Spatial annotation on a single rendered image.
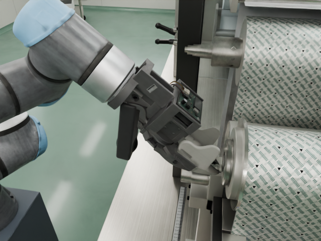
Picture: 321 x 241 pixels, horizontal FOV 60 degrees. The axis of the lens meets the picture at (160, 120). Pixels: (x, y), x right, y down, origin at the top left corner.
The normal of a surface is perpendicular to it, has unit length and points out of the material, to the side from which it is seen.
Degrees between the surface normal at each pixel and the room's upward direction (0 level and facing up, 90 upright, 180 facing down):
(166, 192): 0
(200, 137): 87
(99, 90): 98
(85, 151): 0
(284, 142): 9
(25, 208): 0
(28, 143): 73
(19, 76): 43
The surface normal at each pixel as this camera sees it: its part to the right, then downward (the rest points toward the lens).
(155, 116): -0.76, -0.59
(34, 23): 0.04, 0.31
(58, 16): 0.47, -0.28
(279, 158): -0.10, -0.37
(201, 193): 0.00, -0.81
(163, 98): -0.17, 0.58
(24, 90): 0.76, 0.14
